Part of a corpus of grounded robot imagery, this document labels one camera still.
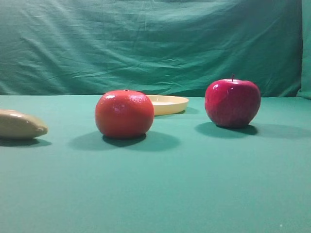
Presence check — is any red apple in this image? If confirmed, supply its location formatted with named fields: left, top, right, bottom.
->
left=205, top=75, right=261, bottom=129

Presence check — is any yellow plate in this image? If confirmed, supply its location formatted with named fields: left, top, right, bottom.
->
left=147, top=95, right=189, bottom=116

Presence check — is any orange tangerine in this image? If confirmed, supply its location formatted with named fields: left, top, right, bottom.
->
left=95, top=89, right=155, bottom=138

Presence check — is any green table cloth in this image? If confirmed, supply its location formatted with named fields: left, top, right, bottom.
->
left=0, top=95, right=311, bottom=233

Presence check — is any green backdrop cloth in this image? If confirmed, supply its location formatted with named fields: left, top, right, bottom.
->
left=0, top=0, right=311, bottom=98

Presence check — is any yellow banana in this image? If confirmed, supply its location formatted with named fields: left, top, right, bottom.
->
left=0, top=109, right=48, bottom=139

